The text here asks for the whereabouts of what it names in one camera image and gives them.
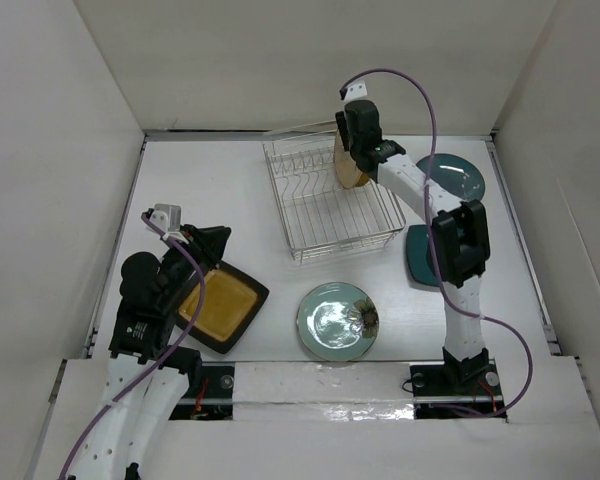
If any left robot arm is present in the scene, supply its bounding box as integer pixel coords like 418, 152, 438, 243
59, 225, 231, 479

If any square brown yellow plate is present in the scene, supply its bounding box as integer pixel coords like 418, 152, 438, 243
189, 261, 269, 354

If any round dark teal plate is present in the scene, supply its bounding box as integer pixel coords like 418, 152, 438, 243
416, 153, 486, 201

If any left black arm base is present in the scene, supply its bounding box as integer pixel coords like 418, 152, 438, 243
170, 362, 235, 421

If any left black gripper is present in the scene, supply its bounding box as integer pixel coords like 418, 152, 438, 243
157, 222, 230, 308

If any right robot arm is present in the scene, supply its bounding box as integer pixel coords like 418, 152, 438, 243
336, 99, 490, 393

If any metal wire dish rack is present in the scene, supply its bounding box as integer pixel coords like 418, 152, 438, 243
262, 121, 406, 263

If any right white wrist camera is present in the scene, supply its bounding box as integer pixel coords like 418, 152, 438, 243
339, 79, 368, 103

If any beige bird painted plate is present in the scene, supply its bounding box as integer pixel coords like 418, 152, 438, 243
334, 133, 362, 189

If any square dark teal plate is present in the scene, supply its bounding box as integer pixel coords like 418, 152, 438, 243
405, 224, 438, 287

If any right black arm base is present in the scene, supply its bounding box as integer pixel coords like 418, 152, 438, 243
402, 363, 505, 420

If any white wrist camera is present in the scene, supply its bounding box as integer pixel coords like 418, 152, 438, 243
339, 79, 368, 103
141, 203, 182, 237

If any light green flower plate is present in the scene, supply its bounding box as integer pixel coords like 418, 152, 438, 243
296, 282, 380, 363

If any round woven bamboo plate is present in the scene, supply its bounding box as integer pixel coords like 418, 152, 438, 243
354, 173, 370, 188

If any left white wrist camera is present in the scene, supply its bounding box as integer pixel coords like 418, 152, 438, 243
141, 203, 182, 237

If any silver taped front rail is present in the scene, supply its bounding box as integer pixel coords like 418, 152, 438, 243
177, 360, 509, 422

